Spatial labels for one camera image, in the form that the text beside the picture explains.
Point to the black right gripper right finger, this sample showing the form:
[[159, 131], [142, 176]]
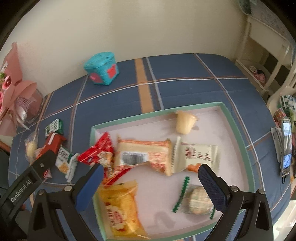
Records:
[[230, 200]]

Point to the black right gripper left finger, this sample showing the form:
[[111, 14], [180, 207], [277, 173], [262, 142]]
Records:
[[72, 200]]

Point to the small green white cracker packet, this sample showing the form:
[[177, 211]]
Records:
[[66, 162]]

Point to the green edged rice cracker packet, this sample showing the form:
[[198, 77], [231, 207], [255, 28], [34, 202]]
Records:
[[193, 199]]

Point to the small red snack packet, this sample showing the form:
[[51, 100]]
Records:
[[52, 144]]

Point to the yellow snack bag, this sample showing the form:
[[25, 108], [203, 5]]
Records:
[[121, 209]]

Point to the red peanut snack bag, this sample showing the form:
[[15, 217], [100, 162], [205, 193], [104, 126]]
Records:
[[103, 153]]

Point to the white snack packet red text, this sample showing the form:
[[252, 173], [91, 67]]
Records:
[[191, 156]]

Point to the orange white bread packet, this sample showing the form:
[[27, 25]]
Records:
[[131, 153]]

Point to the jelly cup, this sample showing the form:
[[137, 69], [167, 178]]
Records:
[[185, 122]]

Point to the clear wrapped white bun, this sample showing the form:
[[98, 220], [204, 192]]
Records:
[[31, 145]]

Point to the green white milk packet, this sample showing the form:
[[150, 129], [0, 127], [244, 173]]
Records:
[[55, 126]]

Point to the pink flower bouquet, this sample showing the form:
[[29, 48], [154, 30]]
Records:
[[16, 94]]

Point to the stack of books and phone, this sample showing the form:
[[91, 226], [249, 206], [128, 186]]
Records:
[[284, 134]]

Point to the glass vase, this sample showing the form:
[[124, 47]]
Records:
[[35, 107]]

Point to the teal rimmed white tray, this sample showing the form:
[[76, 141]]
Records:
[[213, 138]]

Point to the teal pink toy box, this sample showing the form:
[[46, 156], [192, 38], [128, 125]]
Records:
[[102, 68]]

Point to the white shelf unit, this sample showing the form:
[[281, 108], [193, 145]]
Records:
[[265, 28]]

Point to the blue plaid tablecloth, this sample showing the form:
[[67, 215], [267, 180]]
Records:
[[176, 80]]

